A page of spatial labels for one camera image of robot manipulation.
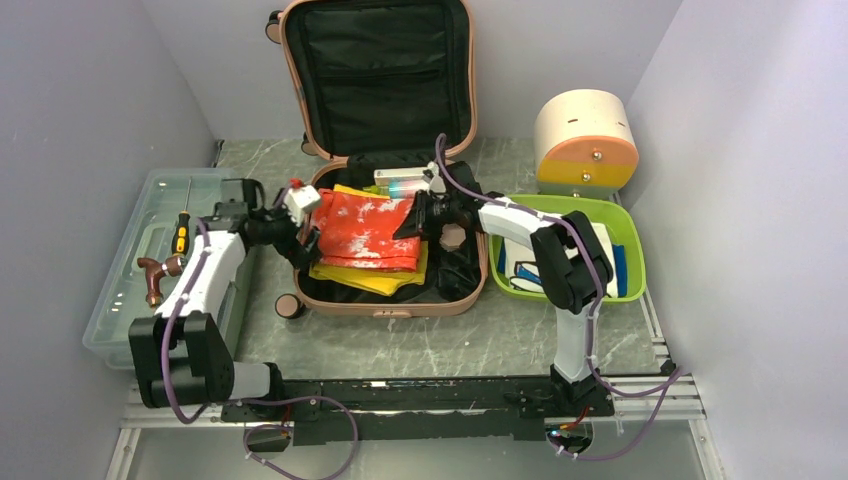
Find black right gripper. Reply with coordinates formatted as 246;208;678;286
393;190;460;243

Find red white tie-dye cloth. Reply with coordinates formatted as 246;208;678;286
311;189;421;271

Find yellow cloth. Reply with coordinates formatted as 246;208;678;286
308;185;429;297

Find white flower print shirt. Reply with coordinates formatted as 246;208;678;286
500;221;621;298

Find pink hard-shell suitcase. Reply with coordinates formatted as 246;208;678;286
265;1;488;317

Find cream orange drawer cabinet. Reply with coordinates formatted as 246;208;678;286
534;89;639;200

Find lime green plastic tray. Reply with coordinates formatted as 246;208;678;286
488;194;646;303

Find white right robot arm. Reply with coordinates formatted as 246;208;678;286
394;162;614;415

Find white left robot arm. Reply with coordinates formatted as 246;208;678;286
128;179;322;420

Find pastel cosmetic tube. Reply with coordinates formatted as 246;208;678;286
387;180;429;199

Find green yellow small tube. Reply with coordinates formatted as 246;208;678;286
362;185;391;198

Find white cosmetic box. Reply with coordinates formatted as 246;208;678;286
373;167;425;186

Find yellow black screwdriver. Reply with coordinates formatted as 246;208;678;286
170;177;193;256

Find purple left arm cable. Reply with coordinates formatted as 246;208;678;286
160;188;360;480

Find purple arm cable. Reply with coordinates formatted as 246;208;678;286
433;133;690;463
160;188;360;480

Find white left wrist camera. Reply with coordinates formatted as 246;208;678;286
283;178;322;226

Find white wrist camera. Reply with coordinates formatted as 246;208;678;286
283;178;322;226
422;161;446;194

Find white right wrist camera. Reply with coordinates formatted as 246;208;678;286
422;161;446;194

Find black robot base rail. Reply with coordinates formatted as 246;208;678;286
221;375;615;446

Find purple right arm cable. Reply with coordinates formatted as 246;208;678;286
433;133;690;463

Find aluminium frame rail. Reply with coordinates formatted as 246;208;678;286
105;291;707;480

